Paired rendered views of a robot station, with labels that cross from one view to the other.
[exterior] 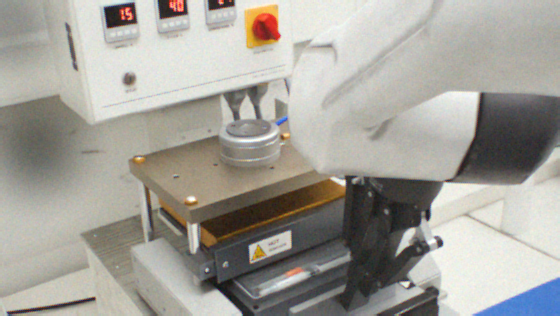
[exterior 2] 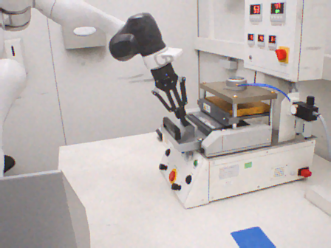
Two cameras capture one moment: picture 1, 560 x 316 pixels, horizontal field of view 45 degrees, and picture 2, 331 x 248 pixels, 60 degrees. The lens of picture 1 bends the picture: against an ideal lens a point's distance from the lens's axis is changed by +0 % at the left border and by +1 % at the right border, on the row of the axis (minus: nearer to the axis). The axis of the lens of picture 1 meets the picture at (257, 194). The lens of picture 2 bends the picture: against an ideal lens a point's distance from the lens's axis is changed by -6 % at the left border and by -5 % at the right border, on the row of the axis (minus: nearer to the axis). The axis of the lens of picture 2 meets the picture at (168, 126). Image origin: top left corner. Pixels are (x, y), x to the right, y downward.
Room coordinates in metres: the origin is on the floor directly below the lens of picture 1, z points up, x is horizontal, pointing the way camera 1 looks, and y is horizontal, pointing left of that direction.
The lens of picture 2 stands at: (0.81, -1.12, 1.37)
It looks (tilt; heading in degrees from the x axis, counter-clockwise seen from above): 20 degrees down; 104
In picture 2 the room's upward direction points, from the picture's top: 3 degrees counter-clockwise
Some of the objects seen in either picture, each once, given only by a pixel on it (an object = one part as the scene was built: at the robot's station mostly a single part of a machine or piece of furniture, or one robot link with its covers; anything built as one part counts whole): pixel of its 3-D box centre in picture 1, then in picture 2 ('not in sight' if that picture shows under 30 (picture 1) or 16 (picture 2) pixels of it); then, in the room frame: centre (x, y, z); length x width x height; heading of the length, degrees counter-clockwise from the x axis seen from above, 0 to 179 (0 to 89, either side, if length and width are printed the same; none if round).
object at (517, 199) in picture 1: (517, 197); not in sight; (1.17, -0.51, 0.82); 0.05 x 0.05 x 0.14
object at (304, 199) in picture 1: (257, 182); (236, 99); (0.80, 0.00, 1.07); 0.22 x 0.17 x 0.10; 121
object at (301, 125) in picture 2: not in sight; (301, 116); (1.03, -0.12, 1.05); 0.15 x 0.05 x 0.15; 121
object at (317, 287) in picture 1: (286, 261); (217, 122); (0.74, -0.03, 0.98); 0.20 x 0.17 x 0.03; 121
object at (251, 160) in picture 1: (251, 160); (245, 94); (0.84, 0.01, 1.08); 0.31 x 0.24 x 0.13; 121
